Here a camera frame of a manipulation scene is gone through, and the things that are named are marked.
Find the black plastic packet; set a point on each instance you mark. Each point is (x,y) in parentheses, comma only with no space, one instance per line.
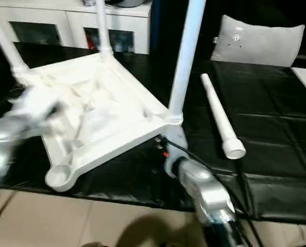
(88,2)

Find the black robot body part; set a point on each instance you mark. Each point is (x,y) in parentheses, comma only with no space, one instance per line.
(92,244)

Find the black work mat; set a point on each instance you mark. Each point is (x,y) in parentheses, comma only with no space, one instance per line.
(271,128)

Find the white plastic table top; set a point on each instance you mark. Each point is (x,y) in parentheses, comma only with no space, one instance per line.
(122,103)

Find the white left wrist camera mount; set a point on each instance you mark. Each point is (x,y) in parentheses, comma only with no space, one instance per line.
(32,108)

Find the black sofa with gold label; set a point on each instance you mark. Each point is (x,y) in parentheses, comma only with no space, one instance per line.
(163,25)

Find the white plastic table leg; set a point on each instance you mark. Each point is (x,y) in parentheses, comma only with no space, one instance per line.
(184,64)
(220,110)
(6,43)
(102,31)

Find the white cabinet with glass doors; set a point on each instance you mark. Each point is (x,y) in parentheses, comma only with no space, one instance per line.
(65,18)

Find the grey printed pillow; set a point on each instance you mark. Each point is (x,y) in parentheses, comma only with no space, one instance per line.
(258,43)

